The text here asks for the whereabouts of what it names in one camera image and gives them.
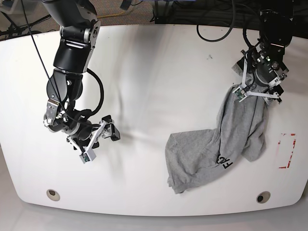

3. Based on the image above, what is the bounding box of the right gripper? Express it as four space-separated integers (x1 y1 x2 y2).
44 98 120 153

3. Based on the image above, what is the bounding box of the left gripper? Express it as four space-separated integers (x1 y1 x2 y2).
237 50 289 104

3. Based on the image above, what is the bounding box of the grey T-shirt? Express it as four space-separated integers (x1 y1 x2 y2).
165 57 271 194

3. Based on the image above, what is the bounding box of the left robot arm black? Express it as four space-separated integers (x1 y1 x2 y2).
233 10 293 104

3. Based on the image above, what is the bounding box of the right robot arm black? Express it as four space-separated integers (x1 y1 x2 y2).
42 0 120 156

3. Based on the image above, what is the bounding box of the red tape rectangle marking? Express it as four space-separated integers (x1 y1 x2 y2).
276 133 296 169

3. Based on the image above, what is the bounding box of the black tripod stand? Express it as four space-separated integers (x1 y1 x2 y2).
0 12 51 41

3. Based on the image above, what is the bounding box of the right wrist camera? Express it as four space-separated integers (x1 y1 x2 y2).
79 148 96 164

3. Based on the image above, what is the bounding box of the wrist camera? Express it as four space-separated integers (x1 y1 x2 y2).
79 148 96 164
233 88 247 103

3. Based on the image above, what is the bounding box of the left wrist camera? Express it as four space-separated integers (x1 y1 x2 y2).
233 88 247 103

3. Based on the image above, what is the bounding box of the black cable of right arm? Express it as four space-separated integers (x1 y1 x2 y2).
72 67 105 126

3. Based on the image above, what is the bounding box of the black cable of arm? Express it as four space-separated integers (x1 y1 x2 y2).
196 0 263 52
72 67 105 126

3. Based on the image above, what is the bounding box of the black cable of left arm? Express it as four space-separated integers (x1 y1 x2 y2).
196 0 263 52

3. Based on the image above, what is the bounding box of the left table cable grommet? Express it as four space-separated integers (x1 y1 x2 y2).
46 189 60 202

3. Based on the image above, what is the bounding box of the table cable grommet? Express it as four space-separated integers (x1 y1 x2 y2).
46 189 60 202
256 191 271 204

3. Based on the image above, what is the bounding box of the right table cable grommet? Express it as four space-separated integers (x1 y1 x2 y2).
256 191 271 204

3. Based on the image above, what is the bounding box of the yellow cable on floor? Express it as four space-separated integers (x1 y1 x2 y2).
96 12 132 21

